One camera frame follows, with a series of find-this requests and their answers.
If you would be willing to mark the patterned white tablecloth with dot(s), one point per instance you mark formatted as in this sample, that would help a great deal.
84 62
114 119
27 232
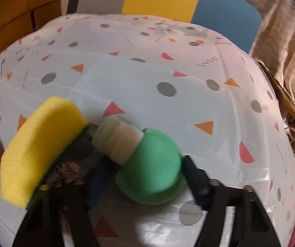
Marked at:
150 82

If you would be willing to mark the green white foam toy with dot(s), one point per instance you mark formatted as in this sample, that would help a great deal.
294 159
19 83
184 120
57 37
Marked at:
152 167

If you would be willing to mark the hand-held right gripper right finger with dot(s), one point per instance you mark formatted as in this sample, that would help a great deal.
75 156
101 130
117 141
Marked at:
195 178

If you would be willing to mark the yellow sponge green scouring side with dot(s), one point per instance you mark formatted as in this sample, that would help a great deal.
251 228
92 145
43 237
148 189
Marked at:
39 144

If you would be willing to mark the orange wooden cabinet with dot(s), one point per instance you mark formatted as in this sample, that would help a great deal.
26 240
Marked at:
11 12

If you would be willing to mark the beige curtain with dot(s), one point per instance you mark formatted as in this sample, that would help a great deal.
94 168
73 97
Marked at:
283 30

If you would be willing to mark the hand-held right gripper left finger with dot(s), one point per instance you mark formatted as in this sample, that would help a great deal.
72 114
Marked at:
98 182

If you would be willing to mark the dark crumpled cloth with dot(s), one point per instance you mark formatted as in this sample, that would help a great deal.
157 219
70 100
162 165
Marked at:
66 171

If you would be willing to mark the brown wooden frame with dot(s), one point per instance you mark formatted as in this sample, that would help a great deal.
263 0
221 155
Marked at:
281 95

